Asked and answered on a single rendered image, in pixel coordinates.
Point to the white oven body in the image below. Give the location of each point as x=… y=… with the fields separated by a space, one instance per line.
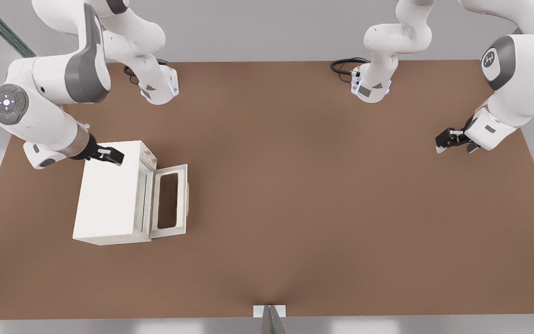
x=109 y=195

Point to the silver frame post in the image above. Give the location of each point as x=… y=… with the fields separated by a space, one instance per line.
x=3 y=30
x=270 y=317

